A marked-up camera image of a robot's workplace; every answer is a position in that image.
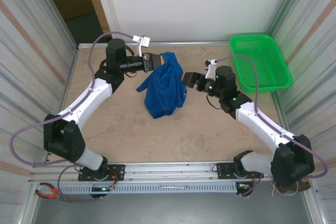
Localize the beige door frame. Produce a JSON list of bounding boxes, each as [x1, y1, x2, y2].
[[80, 0, 113, 37]]

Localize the green plastic basket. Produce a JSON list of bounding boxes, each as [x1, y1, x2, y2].
[[228, 33, 293, 93]]

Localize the brown cloth pouch with string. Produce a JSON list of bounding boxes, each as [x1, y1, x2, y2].
[[272, 179, 312, 196]]

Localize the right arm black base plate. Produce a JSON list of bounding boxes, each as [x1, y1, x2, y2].
[[215, 163, 265, 180]]

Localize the orange-handled pliers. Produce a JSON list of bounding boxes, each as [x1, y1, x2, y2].
[[35, 182, 72, 203]]

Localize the aluminium mounting rail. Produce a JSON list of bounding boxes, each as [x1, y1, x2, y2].
[[30, 160, 313, 184]]

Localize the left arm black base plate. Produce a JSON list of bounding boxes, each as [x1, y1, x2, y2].
[[78, 164, 125, 182]]

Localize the grey slotted cable duct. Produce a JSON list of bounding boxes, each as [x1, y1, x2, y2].
[[59, 183, 238, 195]]

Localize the aluminium table edge bar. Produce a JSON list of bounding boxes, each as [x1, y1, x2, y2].
[[77, 40, 232, 49]]

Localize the blue t-shirt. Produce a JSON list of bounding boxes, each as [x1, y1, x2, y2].
[[135, 51, 188, 120]]

